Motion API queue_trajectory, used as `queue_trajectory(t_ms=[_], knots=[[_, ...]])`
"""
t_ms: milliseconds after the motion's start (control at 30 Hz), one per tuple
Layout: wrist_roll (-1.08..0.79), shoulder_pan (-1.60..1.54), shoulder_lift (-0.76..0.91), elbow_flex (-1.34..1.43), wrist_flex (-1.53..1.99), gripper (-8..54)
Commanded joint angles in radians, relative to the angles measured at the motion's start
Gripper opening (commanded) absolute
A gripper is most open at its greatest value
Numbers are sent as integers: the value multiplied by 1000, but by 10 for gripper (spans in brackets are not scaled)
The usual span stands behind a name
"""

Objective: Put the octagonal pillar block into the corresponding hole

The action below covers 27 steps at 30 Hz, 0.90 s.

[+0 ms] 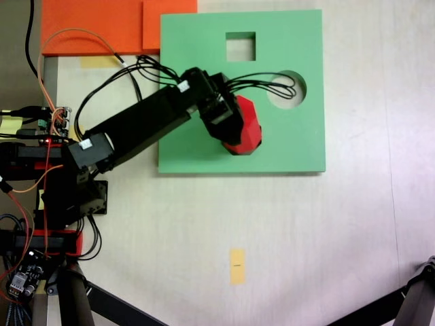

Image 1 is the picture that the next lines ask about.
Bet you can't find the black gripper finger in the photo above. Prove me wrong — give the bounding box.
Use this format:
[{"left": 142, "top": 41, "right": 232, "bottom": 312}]
[{"left": 207, "top": 122, "right": 241, "bottom": 147}]

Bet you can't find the red octagonal pillar block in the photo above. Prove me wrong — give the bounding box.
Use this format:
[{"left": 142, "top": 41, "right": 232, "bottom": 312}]
[{"left": 222, "top": 94, "right": 263, "bottom": 156}]

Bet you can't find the green shape sorting board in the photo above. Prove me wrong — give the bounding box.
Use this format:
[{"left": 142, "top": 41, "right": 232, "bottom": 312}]
[{"left": 158, "top": 9, "right": 327, "bottom": 177}]

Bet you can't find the yellow tape marker strip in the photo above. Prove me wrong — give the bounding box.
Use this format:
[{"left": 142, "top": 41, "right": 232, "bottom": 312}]
[{"left": 230, "top": 248, "right": 246, "bottom": 285}]

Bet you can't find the yellow tape patch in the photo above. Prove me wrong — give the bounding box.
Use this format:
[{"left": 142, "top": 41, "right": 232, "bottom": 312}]
[{"left": 80, "top": 56, "right": 120, "bottom": 69}]

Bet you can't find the small yellow sticky note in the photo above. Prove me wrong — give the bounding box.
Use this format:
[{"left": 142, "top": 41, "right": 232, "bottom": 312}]
[{"left": 69, "top": 124, "right": 86, "bottom": 141}]

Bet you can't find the large orange foam slab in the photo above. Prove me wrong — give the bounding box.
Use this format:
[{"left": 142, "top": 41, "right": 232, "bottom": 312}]
[{"left": 40, "top": 0, "right": 161, "bottom": 57}]

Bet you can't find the motor driver circuit board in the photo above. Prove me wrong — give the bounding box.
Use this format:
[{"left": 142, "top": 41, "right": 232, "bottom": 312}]
[{"left": 36, "top": 106, "right": 73, "bottom": 137}]

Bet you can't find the black tripod brace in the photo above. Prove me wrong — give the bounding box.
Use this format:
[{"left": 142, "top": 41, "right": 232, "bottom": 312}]
[{"left": 84, "top": 280, "right": 171, "bottom": 326}]

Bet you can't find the dark tripod leg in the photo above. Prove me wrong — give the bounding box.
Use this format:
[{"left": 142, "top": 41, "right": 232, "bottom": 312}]
[
  {"left": 396, "top": 256, "right": 435, "bottom": 326},
  {"left": 56, "top": 263, "right": 95, "bottom": 326}
]

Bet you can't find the power converter circuit board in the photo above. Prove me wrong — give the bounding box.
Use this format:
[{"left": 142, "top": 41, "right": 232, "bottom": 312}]
[{"left": 5, "top": 250, "right": 47, "bottom": 304}]

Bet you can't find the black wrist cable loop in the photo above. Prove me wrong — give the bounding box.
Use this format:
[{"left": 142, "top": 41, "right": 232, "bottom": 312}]
[{"left": 224, "top": 71, "right": 297, "bottom": 101}]

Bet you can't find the black servo cable bundle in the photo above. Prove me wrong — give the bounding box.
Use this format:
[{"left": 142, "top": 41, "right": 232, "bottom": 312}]
[{"left": 74, "top": 55, "right": 184, "bottom": 141}]

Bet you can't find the black base cable loop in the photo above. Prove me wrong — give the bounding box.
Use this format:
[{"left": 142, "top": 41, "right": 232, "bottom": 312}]
[{"left": 76, "top": 215, "right": 103, "bottom": 261}]

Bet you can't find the long orange wire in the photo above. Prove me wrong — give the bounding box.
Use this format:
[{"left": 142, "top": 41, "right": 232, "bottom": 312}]
[{"left": 36, "top": 28, "right": 120, "bottom": 115}]

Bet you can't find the short orange wire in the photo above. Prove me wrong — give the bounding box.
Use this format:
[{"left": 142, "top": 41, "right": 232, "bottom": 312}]
[{"left": 5, "top": 164, "right": 65, "bottom": 195}]

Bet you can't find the black USB cable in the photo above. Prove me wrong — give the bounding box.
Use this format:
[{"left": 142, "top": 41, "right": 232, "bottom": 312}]
[{"left": 0, "top": 105, "right": 44, "bottom": 118}]

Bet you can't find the thick black cable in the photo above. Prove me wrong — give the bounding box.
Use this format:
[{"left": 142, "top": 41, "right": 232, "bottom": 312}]
[{"left": 26, "top": 0, "right": 40, "bottom": 79}]

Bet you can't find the braided cable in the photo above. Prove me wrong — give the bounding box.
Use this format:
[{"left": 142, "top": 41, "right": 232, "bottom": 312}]
[{"left": 5, "top": 301, "right": 33, "bottom": 326}]

